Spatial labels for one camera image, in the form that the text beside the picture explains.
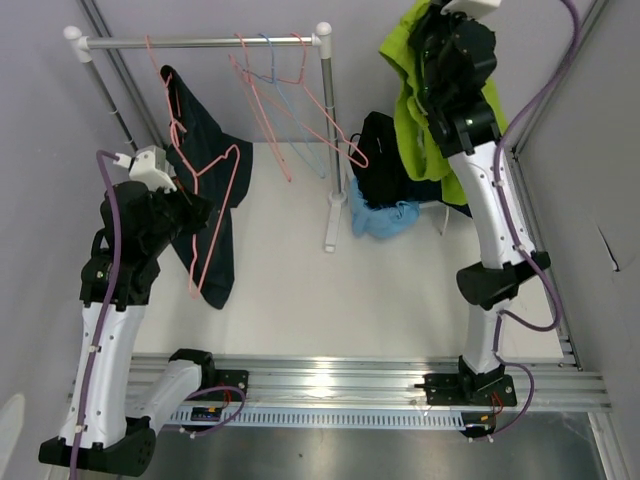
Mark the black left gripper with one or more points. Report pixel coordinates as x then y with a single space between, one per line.
196 207

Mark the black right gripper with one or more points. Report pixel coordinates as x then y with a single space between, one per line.
428 20

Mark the dark teal shorts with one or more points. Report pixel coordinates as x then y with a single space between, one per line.
189 110

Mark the pink hanger of teal shorts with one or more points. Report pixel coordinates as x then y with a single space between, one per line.
165 85

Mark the lime green shorts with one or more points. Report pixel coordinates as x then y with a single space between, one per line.
433 135

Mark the navy blue shorts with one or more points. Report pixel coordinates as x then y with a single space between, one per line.
431 191

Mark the black shorts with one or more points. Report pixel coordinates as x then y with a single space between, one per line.
383 183

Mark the light blue shorts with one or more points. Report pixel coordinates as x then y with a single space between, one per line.
380 223

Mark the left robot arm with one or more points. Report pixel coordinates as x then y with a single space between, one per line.
103 432

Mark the white plastic mesh basket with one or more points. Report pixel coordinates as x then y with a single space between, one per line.
439 213

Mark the white clothes rack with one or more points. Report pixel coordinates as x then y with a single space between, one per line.
321 39

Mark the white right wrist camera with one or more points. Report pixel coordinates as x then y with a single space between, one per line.
475 9

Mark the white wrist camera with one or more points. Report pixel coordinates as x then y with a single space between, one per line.
475 9
147 166

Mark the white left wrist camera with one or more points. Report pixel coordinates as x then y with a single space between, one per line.
147 166

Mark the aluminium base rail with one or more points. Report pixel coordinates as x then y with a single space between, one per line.
387 383

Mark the white slotted cable duct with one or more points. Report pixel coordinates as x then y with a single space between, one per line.
414 418

